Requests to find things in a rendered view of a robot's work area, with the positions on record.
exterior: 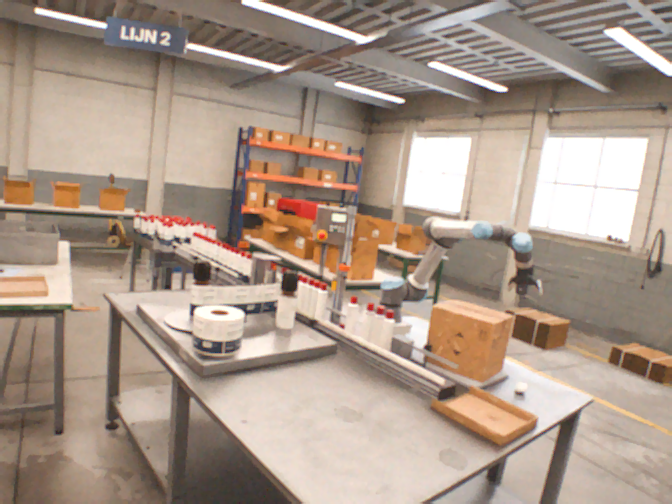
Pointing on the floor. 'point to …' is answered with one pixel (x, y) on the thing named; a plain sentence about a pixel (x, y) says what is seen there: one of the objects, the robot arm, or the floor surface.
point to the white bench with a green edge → (60, 281)
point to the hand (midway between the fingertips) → (524, 295)
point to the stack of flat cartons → (538, 328)
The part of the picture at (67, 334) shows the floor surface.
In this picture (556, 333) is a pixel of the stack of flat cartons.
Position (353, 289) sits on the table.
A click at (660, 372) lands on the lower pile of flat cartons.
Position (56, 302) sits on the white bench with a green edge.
